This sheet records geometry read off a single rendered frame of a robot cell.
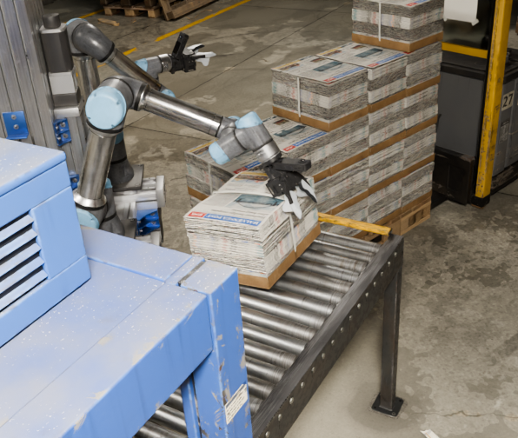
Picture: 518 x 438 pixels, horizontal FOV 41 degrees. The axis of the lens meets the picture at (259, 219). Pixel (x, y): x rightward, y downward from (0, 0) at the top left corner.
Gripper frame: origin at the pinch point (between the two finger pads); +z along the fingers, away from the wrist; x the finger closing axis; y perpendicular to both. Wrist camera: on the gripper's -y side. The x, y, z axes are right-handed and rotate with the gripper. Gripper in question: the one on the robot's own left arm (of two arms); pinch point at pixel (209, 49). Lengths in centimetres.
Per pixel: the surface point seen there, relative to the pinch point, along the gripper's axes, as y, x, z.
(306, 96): 23, 24, 38
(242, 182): 8, 92, -36
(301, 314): 25, 141, -44
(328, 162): 51, 41, 40
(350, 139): 45, 37, 57
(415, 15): -3, 21, 103
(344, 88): 18, 34, 52
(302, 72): 15.2, 14.5, 41.5
